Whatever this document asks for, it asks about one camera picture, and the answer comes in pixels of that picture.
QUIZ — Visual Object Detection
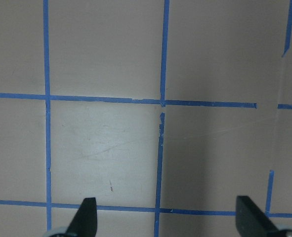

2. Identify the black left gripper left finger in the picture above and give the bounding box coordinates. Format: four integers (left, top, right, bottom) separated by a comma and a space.
64, 197, 97, 237

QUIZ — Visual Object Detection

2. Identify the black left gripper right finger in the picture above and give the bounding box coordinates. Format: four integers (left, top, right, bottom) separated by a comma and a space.
236, 196, 292, 237

